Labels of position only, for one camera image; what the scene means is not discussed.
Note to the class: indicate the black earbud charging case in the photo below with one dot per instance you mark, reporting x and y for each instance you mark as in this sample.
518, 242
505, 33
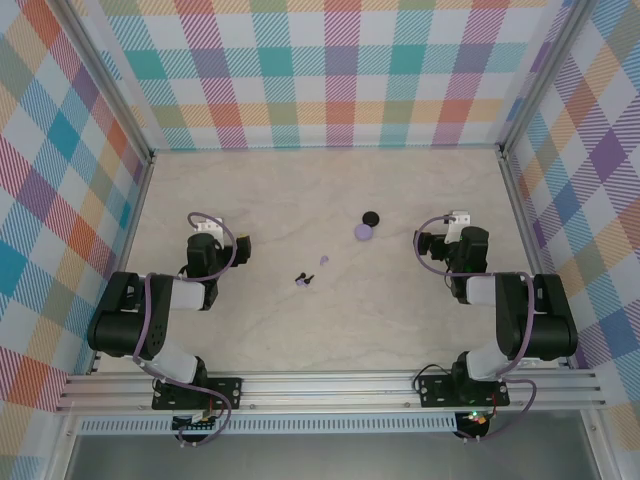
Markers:
370, 218

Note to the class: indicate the purple earbud charging case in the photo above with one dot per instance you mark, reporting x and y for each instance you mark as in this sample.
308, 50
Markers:
363, 231

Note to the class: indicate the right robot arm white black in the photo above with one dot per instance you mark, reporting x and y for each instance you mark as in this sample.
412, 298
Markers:
480, 290

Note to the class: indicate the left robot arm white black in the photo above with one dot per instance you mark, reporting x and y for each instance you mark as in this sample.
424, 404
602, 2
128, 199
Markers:
187, 297

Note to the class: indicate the small controller circuit board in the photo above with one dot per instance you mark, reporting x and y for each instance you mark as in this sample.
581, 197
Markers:
475, 417
195, 425

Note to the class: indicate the grey metal panel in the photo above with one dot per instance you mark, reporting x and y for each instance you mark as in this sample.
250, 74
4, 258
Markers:
330, 460

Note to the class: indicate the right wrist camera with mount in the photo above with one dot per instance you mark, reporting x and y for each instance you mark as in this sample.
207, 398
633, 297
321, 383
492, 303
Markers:
457, 222

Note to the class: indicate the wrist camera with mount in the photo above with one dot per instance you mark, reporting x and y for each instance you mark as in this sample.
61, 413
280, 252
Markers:
210, 225
457, 222

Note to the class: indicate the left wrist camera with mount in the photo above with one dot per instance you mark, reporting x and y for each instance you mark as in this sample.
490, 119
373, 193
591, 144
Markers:
210, 225

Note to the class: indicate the aluminium floor rail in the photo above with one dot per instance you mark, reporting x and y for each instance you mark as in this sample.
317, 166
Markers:
131, 235
524, 225

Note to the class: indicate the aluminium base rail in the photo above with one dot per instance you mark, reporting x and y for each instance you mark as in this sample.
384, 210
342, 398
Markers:
330, 390

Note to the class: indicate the aluminium frame post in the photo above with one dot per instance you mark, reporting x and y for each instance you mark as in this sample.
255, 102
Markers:
107, 85
545, 75

